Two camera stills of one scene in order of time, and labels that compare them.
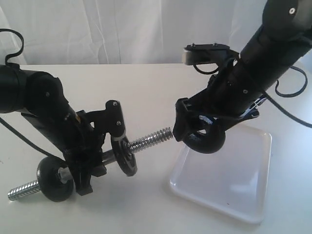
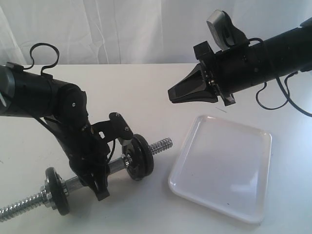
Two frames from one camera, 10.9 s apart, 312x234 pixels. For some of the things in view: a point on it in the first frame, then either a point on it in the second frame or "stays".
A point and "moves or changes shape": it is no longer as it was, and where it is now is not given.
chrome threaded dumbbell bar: (66, 174) -> (41, 201)
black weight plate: (49, 183) moves or changes shape
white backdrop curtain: (96, 32) stays
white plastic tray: (233, 179) stays
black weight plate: (203, 134) -> (141, 164)
